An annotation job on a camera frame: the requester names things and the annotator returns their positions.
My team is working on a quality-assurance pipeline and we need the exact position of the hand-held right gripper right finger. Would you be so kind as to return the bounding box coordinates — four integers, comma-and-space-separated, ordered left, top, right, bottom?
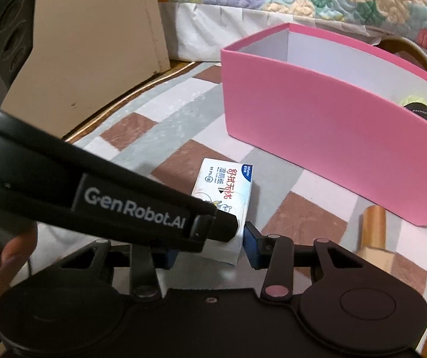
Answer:
243, 221, 364, 301

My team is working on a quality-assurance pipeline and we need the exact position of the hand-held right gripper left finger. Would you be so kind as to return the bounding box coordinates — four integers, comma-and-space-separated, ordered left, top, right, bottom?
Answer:
59, 240, 179, 300

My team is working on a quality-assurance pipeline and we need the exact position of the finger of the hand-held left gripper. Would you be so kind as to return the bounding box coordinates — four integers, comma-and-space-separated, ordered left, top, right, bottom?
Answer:
199, 207, 241, 243

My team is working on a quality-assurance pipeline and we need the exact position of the white wet wipes packet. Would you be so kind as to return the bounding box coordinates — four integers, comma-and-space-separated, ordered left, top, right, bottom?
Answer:
191, 158, 255, 268

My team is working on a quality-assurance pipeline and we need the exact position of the pink cardboard box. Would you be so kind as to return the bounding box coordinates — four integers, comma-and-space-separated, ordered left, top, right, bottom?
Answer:
220, 22, 427, 228

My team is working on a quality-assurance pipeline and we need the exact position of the person's left hand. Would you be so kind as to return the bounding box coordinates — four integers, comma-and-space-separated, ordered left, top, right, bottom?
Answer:
0, 225, 40, 289

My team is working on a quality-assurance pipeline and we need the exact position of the checkered round rug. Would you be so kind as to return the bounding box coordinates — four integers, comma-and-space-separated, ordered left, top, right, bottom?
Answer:
9, 36, 427, 358

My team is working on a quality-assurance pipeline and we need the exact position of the wooden cylinder block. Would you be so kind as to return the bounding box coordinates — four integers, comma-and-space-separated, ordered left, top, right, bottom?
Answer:
357, 205, 398, 274

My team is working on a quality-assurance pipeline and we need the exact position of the beige wooden cabinet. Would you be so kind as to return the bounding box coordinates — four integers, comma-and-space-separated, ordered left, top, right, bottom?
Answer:
0, 0, 172, 143

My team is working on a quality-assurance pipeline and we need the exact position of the black round object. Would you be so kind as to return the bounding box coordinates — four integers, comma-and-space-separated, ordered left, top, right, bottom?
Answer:
403, 101, 427, 128

